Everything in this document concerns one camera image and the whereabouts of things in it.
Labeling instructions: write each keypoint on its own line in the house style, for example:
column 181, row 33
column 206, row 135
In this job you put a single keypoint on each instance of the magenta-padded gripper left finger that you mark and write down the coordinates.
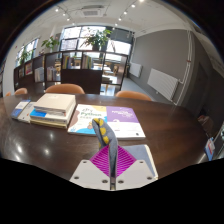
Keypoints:
column 85, row 173

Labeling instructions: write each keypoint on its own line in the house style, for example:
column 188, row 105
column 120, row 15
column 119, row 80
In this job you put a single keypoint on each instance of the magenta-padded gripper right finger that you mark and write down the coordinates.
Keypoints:
column 140, row 173

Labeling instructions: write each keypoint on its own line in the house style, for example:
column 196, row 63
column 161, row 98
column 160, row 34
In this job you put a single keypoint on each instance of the purple and white book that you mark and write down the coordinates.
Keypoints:
column 125, row 123

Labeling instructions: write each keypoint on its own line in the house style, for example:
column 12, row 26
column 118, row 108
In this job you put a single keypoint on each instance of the white illustrated book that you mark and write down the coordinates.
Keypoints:
column 83, row 118

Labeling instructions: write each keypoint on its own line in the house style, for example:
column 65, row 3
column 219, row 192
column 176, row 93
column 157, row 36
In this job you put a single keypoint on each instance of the cream yellow book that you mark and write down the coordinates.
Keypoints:
column 46, row 124

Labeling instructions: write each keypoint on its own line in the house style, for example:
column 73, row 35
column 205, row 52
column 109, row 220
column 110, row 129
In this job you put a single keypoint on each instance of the blue and white book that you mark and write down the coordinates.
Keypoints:
column 50, row 116

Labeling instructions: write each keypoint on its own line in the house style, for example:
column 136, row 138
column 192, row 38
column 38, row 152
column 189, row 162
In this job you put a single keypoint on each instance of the blue and white sign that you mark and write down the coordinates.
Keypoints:
column 210, row 148

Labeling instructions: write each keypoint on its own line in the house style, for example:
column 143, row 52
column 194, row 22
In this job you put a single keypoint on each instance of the thick beige book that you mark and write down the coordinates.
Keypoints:
column 55, row 101

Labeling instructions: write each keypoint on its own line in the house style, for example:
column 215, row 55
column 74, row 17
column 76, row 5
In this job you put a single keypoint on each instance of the small white book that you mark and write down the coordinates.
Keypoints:
column 27, row 113

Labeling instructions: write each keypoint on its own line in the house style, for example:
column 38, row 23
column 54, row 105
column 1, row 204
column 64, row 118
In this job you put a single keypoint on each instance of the large white radiator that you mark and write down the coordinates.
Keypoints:
column 162, row 84

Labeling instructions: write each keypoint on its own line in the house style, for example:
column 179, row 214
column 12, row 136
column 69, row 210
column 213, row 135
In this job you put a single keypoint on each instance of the dark open shelf unit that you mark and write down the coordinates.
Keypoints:
column 81, row 80

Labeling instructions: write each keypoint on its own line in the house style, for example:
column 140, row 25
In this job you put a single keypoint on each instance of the small white radiator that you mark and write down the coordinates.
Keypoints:
column 135, row 69

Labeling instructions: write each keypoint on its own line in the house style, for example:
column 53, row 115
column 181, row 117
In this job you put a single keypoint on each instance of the small potted plant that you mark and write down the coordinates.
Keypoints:
column 25, row 57

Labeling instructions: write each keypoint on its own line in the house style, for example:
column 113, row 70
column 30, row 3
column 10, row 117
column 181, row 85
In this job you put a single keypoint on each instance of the large potted plant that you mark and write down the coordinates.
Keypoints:
column 96, row 39

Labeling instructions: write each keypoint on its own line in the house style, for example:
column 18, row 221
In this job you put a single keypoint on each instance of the medium potted plant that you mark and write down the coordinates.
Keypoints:
column 50, row 43

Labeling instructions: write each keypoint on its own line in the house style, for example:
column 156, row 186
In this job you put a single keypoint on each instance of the ceiling air conditioner unit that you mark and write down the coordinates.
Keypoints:
column 90, row 11

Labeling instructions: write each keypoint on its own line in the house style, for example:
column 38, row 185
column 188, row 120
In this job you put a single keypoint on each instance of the ceiling spot lights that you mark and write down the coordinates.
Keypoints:
column 132, row 5

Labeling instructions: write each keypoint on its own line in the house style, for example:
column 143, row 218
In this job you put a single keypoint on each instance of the white wall pipe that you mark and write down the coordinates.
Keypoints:
column 186, row 66

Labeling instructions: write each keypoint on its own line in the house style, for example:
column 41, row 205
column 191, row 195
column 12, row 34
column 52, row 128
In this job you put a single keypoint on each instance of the wall bookshelf with books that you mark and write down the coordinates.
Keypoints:
column 2, row 78

